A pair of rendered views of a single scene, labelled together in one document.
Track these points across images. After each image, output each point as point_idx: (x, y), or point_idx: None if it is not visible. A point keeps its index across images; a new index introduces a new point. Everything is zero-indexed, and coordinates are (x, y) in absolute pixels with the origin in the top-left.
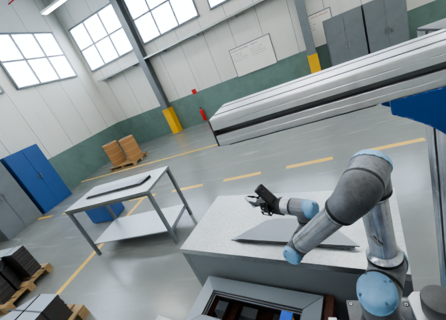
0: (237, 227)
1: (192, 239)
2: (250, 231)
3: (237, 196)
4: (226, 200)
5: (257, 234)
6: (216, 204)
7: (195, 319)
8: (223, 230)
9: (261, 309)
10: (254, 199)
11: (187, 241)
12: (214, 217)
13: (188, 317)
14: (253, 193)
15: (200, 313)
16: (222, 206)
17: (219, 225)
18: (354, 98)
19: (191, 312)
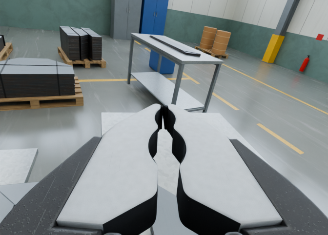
0: (176, 170)
1: (123, 118)
2: (176, 205)
3: (238, 137)
4: (220, 126)
5: (173, 232)
6: (203, 117)
7: (3, 200)
8: (159, 150)
9: None
10: (125, 182)
11: (116, 115)
12: None
13: (8, 188)
14: (212, 130)
15: (16, 201)
16: None
17: (166, 140)
18: None
19: (19, 186)
